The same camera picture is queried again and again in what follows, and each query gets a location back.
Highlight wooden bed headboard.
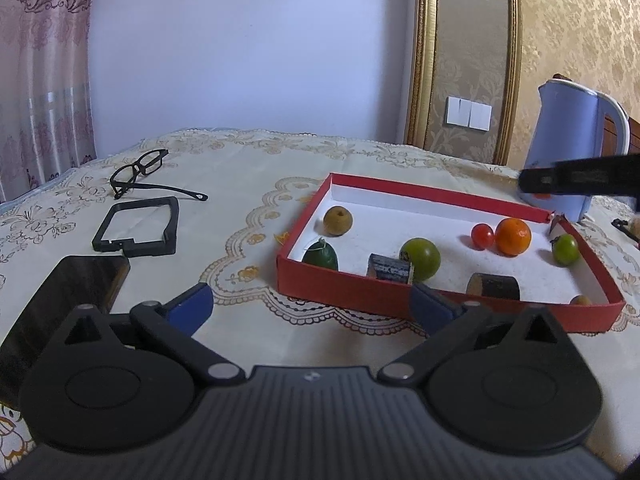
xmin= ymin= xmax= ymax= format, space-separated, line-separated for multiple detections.
xmin=602 ymin=112 xmax=640 ymax=157

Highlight red cherry tomato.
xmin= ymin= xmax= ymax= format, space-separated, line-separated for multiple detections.
xmin=471 ymin=223 xmax=495 ymax=250

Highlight pink floral curtain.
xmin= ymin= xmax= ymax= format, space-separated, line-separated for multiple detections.
xmin=0 ymin=0 xmax=96 ymax=202

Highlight brown kiwi fruit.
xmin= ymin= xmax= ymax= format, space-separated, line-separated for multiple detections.
xmin=322 ymin=206 xmax=354 ymax=236
xmin=570 ymin=295 xmax=591 ymax=306

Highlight green cucumber piece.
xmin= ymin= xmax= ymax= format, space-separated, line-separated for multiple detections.
xmin=302 ymin=237 xmax=338 ymax=271

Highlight black smartphone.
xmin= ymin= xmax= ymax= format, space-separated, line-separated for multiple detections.
xmin=1 ymin=256 xmax=130 ymax=411

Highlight black eyeglasses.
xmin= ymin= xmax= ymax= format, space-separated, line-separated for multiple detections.
xmin=108 ymin=148 xmax=208 ymax=202

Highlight orange mandarin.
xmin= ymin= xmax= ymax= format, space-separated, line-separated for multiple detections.
xmin=495 ymin=218 xmax=532 ymax=257

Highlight black object under bag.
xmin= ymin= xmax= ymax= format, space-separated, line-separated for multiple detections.
xmin=611 ymin=219 xmax=640 ymax=246

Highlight large green tomato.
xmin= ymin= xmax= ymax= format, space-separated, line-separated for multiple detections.
xmin=399 ymin=237 xmax=442 ymax=283

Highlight white wall switch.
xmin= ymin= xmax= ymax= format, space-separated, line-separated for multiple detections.
xmin=445 ymin=96 xmax=492 ymax=131

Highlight red cardboard tray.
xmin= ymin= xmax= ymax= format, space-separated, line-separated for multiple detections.
xmin=276 ymin=174 xmax=625 ymax=333

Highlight cream embroidered tablecloth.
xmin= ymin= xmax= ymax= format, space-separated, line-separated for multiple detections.
xmin=0 ymin=127 xmax=640 ymax=470

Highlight black rectangular magnifier frame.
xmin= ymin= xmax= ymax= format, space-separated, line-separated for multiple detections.
xmin=91 ymin=197 xmax=179 ymax=258

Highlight small green tomato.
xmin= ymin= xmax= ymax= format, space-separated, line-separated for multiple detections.
xmin=551 ymin=234 xmax=580 ymax=266

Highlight dark sugarcane piece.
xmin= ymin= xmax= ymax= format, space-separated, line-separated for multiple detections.
xmin=367 ymin=254 xmax=414 ymax=284
xmin=466 ymin=273 xmax=521 ymax=301

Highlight blue electric kettle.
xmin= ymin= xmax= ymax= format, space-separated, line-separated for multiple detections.
xmin=520 ymin=78 xmax=632 ymax=224

